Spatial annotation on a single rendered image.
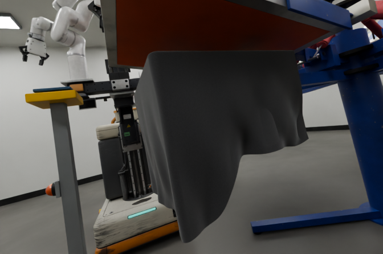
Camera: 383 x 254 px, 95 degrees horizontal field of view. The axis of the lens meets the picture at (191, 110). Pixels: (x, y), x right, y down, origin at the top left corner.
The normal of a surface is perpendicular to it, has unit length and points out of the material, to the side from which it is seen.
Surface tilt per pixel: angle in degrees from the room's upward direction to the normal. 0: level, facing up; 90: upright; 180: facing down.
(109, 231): 90
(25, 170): 90
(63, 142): 90
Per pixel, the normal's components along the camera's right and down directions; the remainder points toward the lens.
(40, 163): 0.38, -0.15
